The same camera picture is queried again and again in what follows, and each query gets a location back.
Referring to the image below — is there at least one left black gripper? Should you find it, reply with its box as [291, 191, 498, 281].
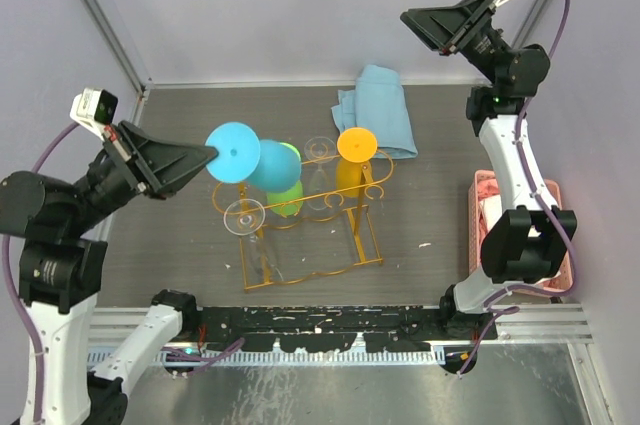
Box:
[67, 114, 223, 232]

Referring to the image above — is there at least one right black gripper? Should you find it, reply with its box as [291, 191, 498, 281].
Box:
[398, 0, 510, 86]

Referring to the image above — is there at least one blue plastic wine glass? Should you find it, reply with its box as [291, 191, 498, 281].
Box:
[205, 122, 302, 193]

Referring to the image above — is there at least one clear flute glass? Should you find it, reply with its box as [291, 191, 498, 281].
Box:
[223, 198, 276, 291]
[304, 136, 336, 211]

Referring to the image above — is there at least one green plastic wine glass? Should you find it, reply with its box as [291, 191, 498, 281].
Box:
[264, 141, 305, 219]

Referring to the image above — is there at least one orange plastic wine glass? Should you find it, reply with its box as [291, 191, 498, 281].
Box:
[336, 127, 378, 198]

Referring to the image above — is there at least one clear flute glass back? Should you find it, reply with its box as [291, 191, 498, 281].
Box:
[304, 136, 336, 211]

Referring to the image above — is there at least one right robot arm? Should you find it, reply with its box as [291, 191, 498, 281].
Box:
[400, 0, 577, 339]

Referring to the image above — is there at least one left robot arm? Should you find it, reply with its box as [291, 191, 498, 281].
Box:
[1, 121, 218, 424]

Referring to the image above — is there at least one light blue folded cloth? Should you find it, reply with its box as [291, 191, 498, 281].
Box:
[331, 65, 418, 160]

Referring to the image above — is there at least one pink plastic basket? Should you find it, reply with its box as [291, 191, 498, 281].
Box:
[468, 170, 574, 294]

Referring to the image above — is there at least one white cloth in basket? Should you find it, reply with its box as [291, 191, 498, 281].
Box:
[477, 178, 502, 237]

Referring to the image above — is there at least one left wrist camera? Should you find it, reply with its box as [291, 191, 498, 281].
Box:
[69, 88, 118, 140]

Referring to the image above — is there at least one gold wire glass rack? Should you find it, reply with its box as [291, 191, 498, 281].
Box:
[212, 148, 394, 292]

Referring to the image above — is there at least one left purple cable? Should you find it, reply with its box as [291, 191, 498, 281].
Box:
[0, 122, 247, 425]

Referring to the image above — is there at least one purple cable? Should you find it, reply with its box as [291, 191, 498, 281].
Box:
[0, 122, 247, 425]
[457, 0, 577, 377]

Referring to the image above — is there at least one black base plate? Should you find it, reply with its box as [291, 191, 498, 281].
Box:
[196, 305, 491, 353]

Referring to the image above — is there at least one slotted cable duct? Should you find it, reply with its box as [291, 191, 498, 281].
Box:
[87, 344, 446, 368]

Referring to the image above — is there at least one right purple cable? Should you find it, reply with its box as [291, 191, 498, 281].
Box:
[457, 0, 577, 377]

